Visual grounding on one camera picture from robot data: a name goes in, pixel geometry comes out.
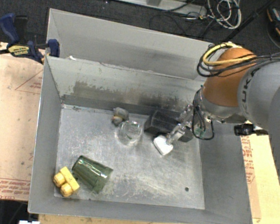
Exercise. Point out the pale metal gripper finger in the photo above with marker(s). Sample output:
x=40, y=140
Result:
x=179, y=132
x=170, y=139

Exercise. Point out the black cylinder on white bracket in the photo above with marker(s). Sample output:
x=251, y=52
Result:
x=244, y=129

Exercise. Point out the dark green glass cup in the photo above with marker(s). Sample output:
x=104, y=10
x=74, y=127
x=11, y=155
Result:
x=91, y=173

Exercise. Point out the white heart-shaped object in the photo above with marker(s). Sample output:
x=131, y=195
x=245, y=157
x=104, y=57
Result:
x=163, y=145

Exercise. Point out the yellow toy block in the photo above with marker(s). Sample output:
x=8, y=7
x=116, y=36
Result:
x=66, y=182

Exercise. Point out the black box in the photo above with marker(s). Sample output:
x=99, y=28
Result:
x=160, y=123

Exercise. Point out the brown cardboard board red print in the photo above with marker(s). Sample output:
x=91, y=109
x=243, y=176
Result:
x=11, y=119

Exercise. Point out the grey metal bin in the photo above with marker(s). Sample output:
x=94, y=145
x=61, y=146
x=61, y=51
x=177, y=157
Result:
x=131, y=160

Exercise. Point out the grey and yellow small toy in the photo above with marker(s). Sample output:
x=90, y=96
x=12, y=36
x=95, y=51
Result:
x=119, y=115

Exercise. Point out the clear glass cup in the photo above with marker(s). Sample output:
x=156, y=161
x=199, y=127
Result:
x=129, y=132

